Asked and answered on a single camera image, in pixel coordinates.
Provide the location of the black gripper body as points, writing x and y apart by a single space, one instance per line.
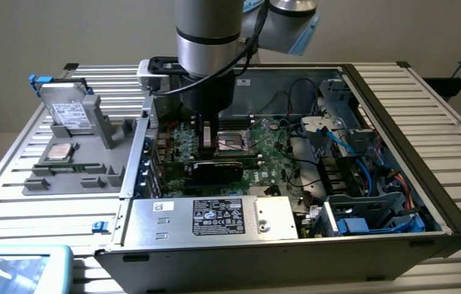
206 92

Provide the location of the black graphics card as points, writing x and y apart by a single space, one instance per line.
218 171

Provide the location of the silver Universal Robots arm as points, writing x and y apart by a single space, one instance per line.
207 30

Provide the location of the CPU socket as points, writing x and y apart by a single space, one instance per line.
233 142

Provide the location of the black RAM slots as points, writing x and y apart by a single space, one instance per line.
234 123

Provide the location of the green motherboard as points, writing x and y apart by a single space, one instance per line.
271 159

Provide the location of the silver chipset heatsink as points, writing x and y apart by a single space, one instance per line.
263 190

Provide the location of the silver power supply unit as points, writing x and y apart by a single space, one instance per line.
214 220

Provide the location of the grey parts rack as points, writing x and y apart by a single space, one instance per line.
87 171

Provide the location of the metal drive cage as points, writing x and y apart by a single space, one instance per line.
337 122

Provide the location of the hard disk with blue carrier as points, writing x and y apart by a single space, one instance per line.
64 104

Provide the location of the CPU chip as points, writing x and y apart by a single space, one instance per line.
60 152

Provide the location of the blue plastic clip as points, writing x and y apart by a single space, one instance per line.
99 227

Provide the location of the open black PC case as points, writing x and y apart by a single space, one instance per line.
255 263

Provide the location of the grey disk bay blue rails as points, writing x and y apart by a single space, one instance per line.
361 214

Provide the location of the teal framed tablet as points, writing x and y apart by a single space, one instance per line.
17 269

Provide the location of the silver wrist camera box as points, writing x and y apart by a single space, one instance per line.
152 75

